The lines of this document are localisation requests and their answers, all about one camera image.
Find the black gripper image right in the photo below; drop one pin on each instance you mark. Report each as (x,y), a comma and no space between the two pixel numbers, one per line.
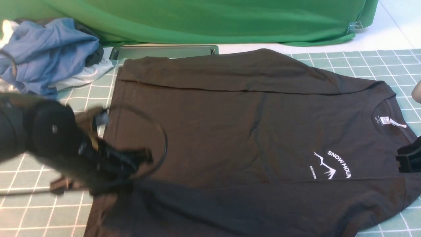
(409,157)

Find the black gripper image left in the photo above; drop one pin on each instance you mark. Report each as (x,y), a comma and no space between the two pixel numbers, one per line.
(90,163)

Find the dark gray long-sleeved shirt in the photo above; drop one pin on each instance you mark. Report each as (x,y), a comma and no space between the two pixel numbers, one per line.
(260,145)

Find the green checkered table cloth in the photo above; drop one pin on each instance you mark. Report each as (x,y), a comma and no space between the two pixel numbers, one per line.
(66,216)

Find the white crumpled garment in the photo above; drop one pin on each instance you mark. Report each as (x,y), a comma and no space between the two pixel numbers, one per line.
(88,75)

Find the blue crumpled garment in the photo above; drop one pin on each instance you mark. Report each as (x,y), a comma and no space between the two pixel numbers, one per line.
(36,57)

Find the metal binder clip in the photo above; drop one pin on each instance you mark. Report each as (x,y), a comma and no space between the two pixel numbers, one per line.
(354,26)

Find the green backdrop cloth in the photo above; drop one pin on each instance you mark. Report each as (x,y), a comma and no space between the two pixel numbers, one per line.
(300,23)

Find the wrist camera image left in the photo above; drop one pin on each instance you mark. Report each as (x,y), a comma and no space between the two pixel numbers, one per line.
(90,120)

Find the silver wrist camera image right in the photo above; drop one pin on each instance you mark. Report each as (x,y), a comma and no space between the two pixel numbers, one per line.
(416,93)

